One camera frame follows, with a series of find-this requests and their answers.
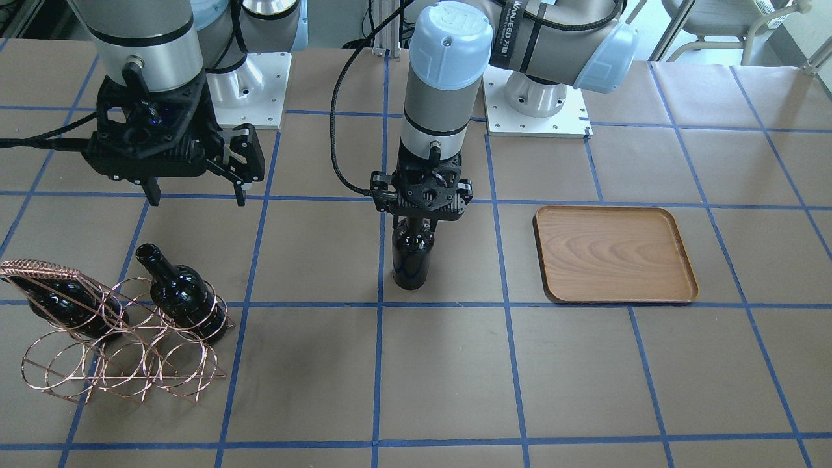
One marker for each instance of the aluminium frame post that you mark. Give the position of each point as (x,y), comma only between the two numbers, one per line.
(387,37)

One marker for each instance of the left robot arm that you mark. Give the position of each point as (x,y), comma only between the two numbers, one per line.
(583,44)

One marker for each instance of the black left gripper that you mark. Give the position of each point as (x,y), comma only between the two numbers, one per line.
(465,190)

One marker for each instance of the wooden tray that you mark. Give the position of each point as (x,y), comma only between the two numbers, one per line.
(596,254)

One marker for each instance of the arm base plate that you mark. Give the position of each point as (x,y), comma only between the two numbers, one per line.
(518,106)
(254,93)

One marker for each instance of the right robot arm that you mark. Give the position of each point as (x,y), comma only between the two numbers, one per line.
(158,46)

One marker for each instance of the black wine bottle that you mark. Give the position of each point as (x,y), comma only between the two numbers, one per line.
(69,304)
(413,240)
(181,293)

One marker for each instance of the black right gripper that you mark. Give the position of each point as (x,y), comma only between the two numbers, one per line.
(209,125)

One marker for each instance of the copper wire bottle basket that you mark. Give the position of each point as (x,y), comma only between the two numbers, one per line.
(147,353)

